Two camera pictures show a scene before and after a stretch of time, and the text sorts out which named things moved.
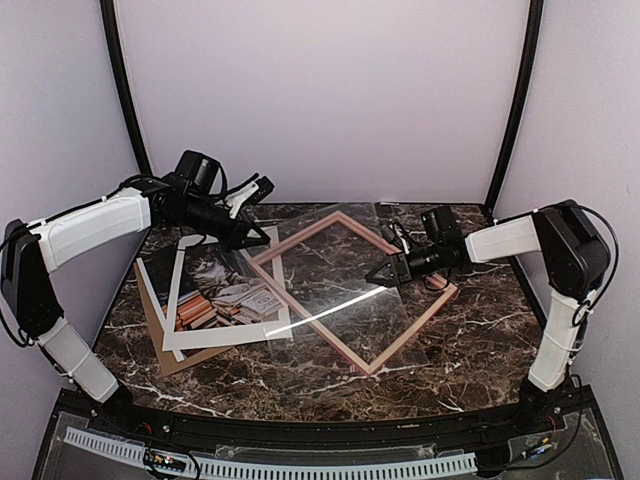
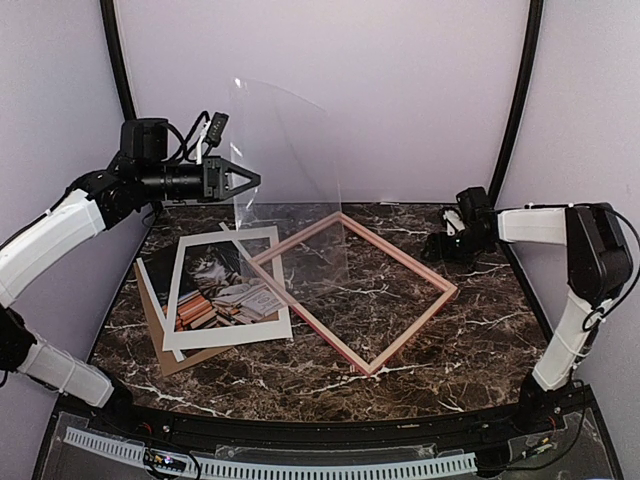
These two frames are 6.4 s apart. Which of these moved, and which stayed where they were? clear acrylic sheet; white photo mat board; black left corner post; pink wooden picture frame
Moved: clear acrylic sheet
Stayed: white photo mat board; black left corner post; pink wooden picture frame
